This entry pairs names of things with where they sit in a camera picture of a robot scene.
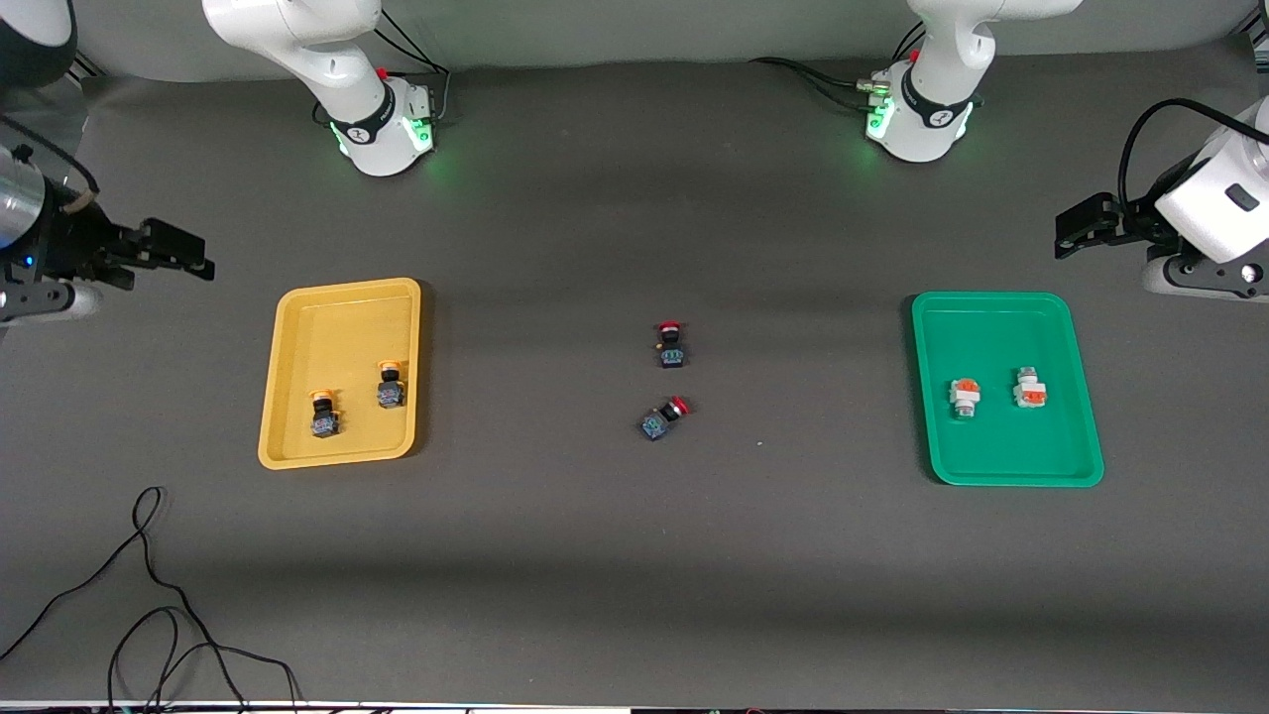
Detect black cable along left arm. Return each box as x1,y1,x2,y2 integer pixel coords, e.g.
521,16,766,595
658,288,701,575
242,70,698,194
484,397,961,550
1118,98,1269,205

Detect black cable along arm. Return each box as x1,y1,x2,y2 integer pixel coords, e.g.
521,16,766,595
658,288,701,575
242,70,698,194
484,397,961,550
0,114,100,199
1118,98,1269,205

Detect loose black cable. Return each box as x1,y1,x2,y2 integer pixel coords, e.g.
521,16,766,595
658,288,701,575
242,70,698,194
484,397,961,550
0,486,303,713

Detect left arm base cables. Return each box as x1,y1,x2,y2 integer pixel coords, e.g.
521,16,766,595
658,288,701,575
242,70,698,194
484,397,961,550
749,20,928,112

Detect green plastic tray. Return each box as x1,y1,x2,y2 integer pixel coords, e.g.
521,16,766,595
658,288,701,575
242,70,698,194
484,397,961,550
911,291,1105,488

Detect yellow plastic tray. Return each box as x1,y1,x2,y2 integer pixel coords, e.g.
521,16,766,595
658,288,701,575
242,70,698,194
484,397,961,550
258,278,422,470

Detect black cable along right arm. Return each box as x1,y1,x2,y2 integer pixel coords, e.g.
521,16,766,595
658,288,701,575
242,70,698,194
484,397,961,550
0,114,100,199

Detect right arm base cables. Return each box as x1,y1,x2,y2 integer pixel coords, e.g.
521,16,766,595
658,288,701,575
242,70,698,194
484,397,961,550
372,8,453,126

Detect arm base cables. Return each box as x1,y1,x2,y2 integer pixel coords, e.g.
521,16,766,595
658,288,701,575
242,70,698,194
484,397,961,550
749,20,928,112
372,8,453,126

